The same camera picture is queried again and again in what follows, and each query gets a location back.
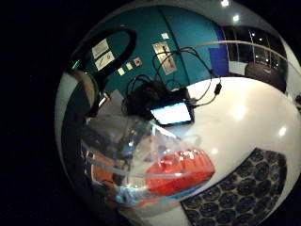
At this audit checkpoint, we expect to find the tall framed wall poster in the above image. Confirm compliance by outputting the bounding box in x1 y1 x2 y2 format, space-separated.
151 40 179 76

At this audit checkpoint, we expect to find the dark framed window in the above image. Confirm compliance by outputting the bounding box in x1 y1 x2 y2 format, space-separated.
221 25 288 79

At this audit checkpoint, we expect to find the thin black cable with ferrite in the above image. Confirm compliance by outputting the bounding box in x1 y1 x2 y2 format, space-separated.
151 46 224 108

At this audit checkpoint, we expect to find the black hexagon pattern mat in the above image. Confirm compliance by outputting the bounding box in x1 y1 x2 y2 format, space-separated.
180 147 289 226

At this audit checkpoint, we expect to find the blue wall panel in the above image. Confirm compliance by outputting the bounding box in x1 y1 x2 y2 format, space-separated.
208 30 230 78

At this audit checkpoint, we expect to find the black cable bundle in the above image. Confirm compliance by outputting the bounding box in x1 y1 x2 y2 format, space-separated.
121 74 189 118

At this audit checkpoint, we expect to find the white paper sheet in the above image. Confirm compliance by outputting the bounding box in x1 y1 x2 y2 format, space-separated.
91 38 111 59
94 51 117 72

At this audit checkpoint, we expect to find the clear plastic bag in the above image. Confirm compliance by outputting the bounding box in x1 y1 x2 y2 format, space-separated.
80 113 217 209

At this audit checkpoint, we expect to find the orange red packet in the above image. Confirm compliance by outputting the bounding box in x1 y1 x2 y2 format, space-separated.
145 148 216 198

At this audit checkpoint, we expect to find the black tablet with lit screen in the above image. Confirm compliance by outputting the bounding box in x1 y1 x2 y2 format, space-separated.
149 99 196 127

